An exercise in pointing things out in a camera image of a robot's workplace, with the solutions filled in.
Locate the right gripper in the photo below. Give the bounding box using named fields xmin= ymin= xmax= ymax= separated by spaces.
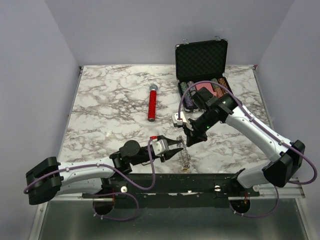
xmin=182 ymin=109 xmax=219 ymax=147

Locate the round metal keyring disc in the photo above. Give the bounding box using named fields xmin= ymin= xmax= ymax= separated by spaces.
xmin=176 ymin=135 xmax=191 ymax=172

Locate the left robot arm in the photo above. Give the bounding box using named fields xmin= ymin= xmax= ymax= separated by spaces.
xmin=23 ymin=135 xmax=182 ymax=205

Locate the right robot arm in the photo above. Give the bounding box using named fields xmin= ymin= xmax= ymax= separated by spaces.
xmin=183 ymin=87 xmax=305 ymax=196

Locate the red glitter microphone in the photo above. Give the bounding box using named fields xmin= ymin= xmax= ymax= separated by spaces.
xmin=147 ymin=84 xmax=158 ymax=122

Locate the brown poker chip stack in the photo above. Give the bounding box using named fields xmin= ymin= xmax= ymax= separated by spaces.
xmin=216 ymin=77 xmax=230 ymax=98

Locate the pink playing card deck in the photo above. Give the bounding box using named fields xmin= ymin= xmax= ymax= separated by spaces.
xmin=195 ymin=83 xmax=217 ymax=96

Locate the black poker chip case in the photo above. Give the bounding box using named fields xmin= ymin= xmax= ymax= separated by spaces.
xmin=174 ymin=37 xmax=237 ymax=112

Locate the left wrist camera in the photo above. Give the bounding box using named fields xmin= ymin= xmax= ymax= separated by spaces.
xmin=152 ymin=139 xmax=169 ymax=156

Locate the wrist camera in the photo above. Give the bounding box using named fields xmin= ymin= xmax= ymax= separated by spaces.
xmin=171 ymin=111 xmax=193 ymax=131
xmin=152 ymin=139 xmax=169 ymax=156

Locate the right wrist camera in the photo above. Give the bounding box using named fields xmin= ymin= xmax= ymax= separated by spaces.
xmin=171 ymin=111 xmax=193 ymax=131

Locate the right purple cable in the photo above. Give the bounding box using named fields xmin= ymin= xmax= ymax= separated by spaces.
xmin=177 ymin=80 xmax=318 ymax=218

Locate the black front mounting rail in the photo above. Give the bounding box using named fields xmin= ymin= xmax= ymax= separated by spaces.
xmin=93 ymin=173 xmax=260 ymax=214

